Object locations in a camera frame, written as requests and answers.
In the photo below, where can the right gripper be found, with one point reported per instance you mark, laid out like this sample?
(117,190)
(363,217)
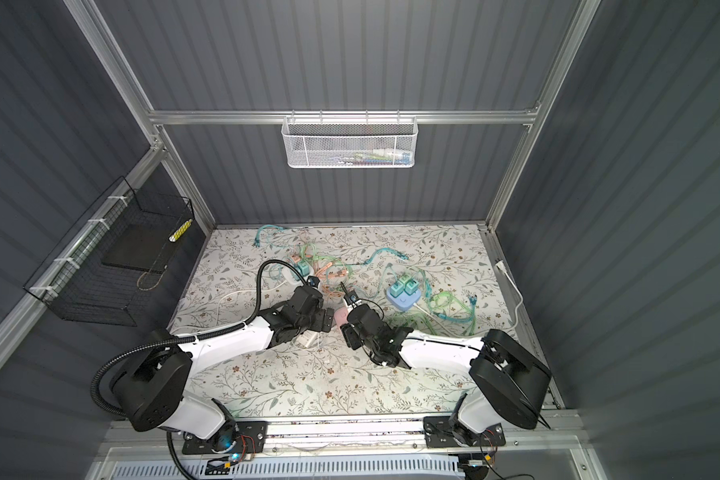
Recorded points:
(349,334)

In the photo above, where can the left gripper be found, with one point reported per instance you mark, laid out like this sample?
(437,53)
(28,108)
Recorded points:
(320,325)

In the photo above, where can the pink power strip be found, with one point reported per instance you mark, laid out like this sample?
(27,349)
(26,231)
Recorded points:
(341,316)

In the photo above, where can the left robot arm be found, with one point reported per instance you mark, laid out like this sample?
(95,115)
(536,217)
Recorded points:
(151,387)

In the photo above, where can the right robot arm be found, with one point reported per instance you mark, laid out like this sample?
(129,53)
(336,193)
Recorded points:
(510,382)

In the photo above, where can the white power adapter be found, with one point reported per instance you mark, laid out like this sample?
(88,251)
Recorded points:
(308,339)

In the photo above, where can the teal charger on white strip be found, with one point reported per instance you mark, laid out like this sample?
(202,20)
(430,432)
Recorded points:
(302,265)

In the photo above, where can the blue power strip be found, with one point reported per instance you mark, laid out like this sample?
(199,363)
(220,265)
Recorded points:
(404,302)

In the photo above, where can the teal USB charger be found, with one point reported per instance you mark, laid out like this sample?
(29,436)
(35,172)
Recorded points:
(399,286)

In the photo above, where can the light green USB charger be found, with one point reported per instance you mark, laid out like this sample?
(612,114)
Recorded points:
(411,284)

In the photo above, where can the white wire basket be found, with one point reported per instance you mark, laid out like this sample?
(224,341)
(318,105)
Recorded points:
(371,143)

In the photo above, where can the black wire basket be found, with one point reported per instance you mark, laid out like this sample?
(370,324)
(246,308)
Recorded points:
(109,271)

